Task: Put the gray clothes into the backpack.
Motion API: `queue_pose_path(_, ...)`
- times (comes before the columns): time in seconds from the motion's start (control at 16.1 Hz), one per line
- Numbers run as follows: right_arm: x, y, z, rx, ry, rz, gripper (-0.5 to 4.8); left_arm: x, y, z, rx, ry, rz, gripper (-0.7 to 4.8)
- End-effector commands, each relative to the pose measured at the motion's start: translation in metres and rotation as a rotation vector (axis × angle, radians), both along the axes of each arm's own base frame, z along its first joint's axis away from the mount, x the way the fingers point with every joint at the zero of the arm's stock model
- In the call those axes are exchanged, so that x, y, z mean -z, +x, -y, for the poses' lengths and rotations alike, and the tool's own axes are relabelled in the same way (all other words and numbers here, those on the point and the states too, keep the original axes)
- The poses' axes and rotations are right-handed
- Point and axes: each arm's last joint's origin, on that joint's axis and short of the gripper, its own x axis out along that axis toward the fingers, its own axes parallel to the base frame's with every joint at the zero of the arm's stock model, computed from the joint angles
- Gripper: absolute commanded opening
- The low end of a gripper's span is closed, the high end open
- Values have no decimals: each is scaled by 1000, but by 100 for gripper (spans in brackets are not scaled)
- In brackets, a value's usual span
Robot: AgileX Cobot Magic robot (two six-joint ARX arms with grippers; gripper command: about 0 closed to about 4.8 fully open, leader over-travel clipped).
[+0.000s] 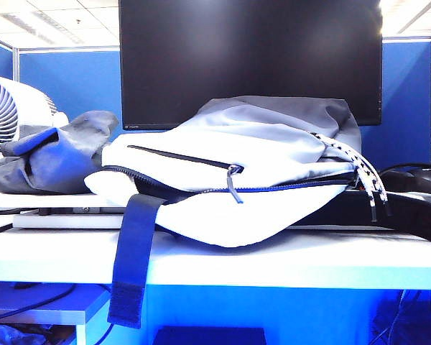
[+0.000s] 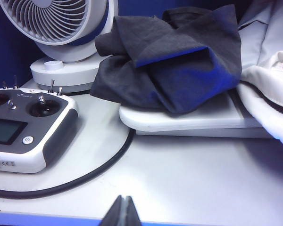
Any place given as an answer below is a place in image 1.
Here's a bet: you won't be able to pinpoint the black padded bag strap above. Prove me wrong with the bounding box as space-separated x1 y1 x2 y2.
290 189 431 245

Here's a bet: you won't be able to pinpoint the gray clothes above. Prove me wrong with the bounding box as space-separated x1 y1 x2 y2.
0 110 120 195

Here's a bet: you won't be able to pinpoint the white low shelf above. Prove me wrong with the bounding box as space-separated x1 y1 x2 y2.
0 285 112 345

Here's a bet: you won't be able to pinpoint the black box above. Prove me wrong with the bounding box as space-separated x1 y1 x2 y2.
154 326 267 345

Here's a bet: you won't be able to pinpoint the silver partition post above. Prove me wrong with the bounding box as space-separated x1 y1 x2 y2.
12 46 22 84

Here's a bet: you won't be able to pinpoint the gray metal bracket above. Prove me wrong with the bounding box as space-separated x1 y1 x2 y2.
39 206 91 216

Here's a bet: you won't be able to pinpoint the crumpled plastic bag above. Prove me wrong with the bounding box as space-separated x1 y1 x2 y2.
0 323 76 345

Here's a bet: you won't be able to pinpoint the black cable under table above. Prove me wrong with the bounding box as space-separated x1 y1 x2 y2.
0 283 75 323

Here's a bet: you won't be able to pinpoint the ceiling light panel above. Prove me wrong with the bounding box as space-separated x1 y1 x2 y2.
379 0 431 35
5 10 85 46

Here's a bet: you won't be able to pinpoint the black white drawstring cord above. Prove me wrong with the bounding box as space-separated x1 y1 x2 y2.
310 132 392 224

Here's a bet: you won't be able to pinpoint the white desk fan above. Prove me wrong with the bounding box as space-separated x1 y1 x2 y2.
0 73 69 161

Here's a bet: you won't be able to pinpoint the white flat base board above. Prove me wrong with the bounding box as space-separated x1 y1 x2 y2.
12 210 125 230

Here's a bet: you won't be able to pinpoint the white gray backpack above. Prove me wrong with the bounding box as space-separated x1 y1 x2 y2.
83 95 363 330

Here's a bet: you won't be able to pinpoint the black monitor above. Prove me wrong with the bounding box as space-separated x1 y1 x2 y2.
118 0 384 130

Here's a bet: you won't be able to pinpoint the dark cable bundle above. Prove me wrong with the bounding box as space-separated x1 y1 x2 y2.
371 289 431 345

